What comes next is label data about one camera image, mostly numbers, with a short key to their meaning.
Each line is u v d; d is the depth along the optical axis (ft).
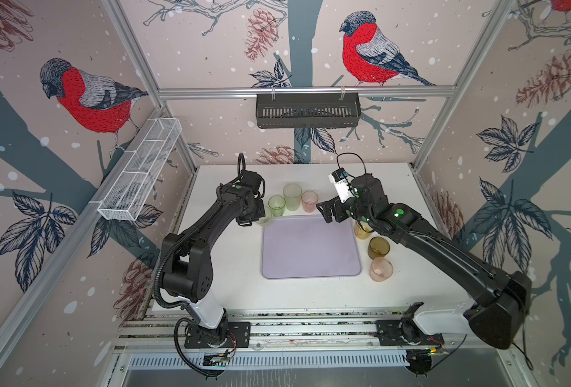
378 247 2.95
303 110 3.47
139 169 2.56
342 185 2.15
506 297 1.29
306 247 3.11
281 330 2.50
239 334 2.40
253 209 2.45
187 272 1.50
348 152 1.78
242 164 2.50
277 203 3.32
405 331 2.20
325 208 2.17
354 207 2.04
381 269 2.82
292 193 3.30
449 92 3.00
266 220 3.09
